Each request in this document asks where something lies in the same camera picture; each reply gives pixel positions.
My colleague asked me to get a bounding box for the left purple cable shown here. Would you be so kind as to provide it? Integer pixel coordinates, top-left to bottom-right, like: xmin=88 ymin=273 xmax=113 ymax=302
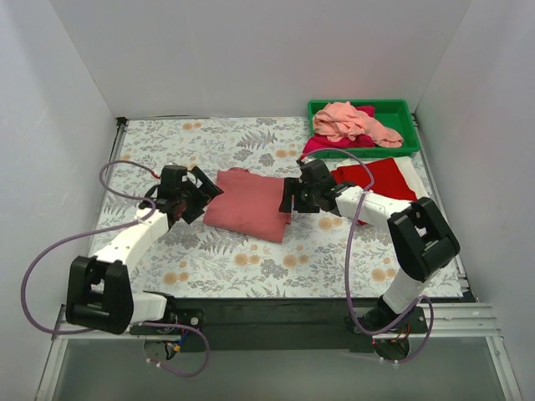
xmin=21 ymin=160 xmax=211 ymax=378

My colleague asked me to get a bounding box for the folded white t shirt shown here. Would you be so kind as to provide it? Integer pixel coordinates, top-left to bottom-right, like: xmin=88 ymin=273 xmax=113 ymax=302
xmin=331 ymin=156 xmax=428 ymax=201

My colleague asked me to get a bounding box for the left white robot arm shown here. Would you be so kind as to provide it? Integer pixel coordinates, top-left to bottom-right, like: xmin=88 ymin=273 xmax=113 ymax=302
xmin=65 ymin=165 xmax=224 ymax=334

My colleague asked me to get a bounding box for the green plastic bin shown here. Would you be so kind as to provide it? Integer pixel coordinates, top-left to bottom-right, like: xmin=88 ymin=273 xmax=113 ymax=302
xmin=308 ymin=99 xmax=420 ymax=159

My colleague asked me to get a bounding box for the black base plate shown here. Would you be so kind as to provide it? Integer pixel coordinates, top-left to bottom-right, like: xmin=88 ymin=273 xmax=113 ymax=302
xmin=74 ymin=294 xmax=477 ymax=356

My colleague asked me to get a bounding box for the peach t shirt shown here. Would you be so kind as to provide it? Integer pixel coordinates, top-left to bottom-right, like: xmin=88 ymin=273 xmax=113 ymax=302
xmin=312 ymin=101 xmax=404 ymax=148

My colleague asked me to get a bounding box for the aluminium frame rail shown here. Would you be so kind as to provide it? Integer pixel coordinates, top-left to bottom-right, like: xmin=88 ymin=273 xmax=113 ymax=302
xmin=37 ymin=302 xmax=522 ymax=400

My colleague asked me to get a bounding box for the floral patterned table mat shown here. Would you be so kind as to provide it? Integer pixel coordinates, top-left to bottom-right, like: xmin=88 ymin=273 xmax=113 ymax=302
xmin=99 ymin=117 xmax=399 ymax=297

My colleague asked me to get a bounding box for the magenta t shirt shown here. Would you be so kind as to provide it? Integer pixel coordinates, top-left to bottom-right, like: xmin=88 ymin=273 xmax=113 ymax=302
xmin=303 ymin=105 xmax=375 ymax=154

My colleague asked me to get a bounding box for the folded red t shirt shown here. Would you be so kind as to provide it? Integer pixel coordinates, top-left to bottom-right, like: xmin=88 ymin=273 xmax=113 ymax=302
xmin=331 ymin=157 xmax=421 ymax=231

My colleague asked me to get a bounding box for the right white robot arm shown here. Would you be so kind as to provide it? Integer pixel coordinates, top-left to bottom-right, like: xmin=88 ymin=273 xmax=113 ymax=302
xmin=279 ymin=157 xmax=461 ymax=336

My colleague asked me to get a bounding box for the dusty pink t shirt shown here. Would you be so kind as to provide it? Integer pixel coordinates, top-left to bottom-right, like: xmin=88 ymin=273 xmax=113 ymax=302
xmin=203 ymin=167 xmax=291 ymax=243

